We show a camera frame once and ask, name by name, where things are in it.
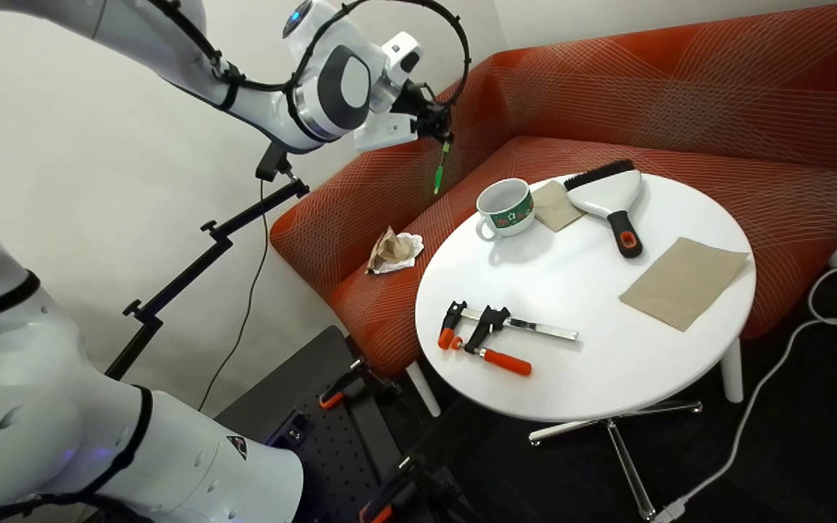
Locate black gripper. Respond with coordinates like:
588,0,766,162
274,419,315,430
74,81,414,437
399,79,460,151

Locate green pen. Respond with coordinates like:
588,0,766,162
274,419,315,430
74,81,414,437
427,139,450,197

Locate black jointed stand arm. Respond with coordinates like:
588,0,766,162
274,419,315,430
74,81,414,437
103,139,315,383

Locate white cup with green print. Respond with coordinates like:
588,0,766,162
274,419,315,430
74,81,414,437
475,175,542,248

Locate crumpled paper wrapper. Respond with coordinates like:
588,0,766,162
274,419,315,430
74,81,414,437
363,226,427,280

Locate small tan square pad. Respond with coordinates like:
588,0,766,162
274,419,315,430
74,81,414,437
530,177,588,236

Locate round white table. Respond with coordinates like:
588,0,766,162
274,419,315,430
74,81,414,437
401,170,758,424

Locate large tan cardboard sheet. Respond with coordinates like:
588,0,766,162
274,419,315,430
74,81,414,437
616,236,754,335

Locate red-orange sofa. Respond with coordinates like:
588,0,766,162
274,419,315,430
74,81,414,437
267,0,837,383

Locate metal stand legs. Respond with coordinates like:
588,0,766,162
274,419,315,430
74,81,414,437
526,395,709,523

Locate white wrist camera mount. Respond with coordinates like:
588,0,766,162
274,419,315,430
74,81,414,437
351,111,425,155

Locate black cable along robot arm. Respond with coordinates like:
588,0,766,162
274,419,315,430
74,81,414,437
146,0,478,111

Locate white scraper with black-orange handle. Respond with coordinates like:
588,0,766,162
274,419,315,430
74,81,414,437
561,156,652,261

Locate bar clamp with orange handle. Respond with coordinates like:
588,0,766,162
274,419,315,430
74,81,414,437
434,296,585,382

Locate thin black hanging cable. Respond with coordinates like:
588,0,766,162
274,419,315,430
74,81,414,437
192,177,276,417

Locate small orange-handled base clamp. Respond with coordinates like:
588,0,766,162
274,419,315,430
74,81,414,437
315,358,372,412
363,467,427,523

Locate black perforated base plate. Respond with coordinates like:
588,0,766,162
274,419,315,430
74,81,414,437
212,322,475,523

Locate white floor cable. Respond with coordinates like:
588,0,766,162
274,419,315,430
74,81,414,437
649,258,837,523

